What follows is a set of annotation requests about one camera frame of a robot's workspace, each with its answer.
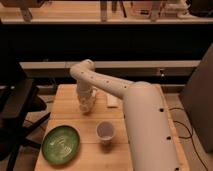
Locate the black office chair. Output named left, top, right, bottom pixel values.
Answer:
left=0, top=59, right=52, bottom=171

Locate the white plastic bottle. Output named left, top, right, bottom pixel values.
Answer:
left=79, top=97, right=95, bottom=114

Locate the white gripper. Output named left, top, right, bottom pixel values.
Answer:
left=76, top=84, right=96, bottom=104

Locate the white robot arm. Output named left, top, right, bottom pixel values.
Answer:
left=70, top=59, right=181, bottom=171

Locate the green ceramic bowl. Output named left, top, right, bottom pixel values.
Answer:
left=41, top=125, right=80, bottom=165

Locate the white rectangular block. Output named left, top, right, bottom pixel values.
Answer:
left=106, top=94, right=118, bottom=108

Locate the long grey rail shelf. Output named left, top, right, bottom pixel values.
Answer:
left=21, top=60, right=200, bottom=78

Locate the white paper cup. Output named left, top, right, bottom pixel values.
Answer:
left=96, top=121, right=115, bottom=145

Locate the black cable on floor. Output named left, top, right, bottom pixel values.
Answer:
left=168, top=106, right=210, bottom=171

